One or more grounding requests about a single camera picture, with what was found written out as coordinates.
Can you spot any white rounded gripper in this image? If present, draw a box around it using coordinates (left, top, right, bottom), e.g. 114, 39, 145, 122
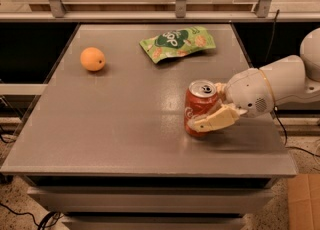
187, 68, 275, 133

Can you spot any red coke can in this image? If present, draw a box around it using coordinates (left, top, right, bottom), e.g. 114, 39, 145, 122
184, 80, 218, 137

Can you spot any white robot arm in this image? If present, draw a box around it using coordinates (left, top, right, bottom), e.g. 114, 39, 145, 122
184, 28, 320, 136

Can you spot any green rice chip bag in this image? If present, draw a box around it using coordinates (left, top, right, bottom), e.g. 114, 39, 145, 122
140, 26, 216, 64

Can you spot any cardboard box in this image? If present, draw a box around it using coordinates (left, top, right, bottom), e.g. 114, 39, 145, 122
288, 174, 320, 230

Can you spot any orange fruit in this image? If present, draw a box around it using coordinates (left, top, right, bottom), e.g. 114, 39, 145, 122
80, 47, 106, 72

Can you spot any grey cabinet drawer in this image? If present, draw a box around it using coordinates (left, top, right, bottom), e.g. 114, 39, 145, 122
62, 216, 244, 230
27, 187, 273, 214

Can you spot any lower grey cabinet drawer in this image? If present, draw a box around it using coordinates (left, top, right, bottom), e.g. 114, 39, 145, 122
62, 216, 244, 230

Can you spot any black cable right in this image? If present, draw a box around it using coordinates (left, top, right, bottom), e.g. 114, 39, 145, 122
264, 9, 320, 159

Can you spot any black floor cable left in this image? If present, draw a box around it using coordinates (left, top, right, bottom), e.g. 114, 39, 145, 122
0, 201, 64, 230

